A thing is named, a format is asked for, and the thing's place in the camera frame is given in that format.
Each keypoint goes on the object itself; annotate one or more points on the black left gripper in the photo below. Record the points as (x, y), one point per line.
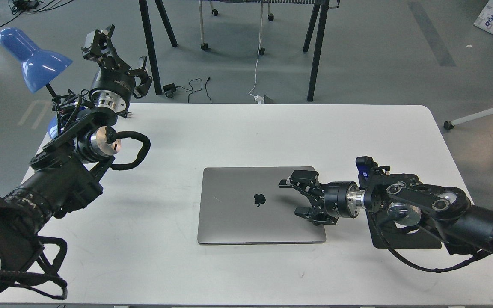
(114, 82)

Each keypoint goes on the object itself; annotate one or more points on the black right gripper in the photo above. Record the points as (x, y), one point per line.
(328, 202)

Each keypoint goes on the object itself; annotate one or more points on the grey laptop computer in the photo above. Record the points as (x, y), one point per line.
(245, 205)

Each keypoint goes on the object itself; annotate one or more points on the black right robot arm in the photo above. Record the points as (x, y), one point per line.
(447, 212)

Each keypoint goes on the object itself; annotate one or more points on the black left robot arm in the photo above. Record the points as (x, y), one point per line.
(83, 147)

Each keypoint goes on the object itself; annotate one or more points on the blue desk lamp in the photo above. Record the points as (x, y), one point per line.
(39, 66)

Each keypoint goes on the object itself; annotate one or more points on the black mouse pad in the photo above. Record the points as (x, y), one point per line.
(422, 243)

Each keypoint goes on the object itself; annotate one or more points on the rolling chair base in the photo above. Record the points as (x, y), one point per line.
(236, 27)

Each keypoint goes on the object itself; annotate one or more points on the white chair leg with caster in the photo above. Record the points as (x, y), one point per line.
(448, 125)

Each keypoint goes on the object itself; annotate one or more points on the black table frame legs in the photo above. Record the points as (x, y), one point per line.
(317, 23)

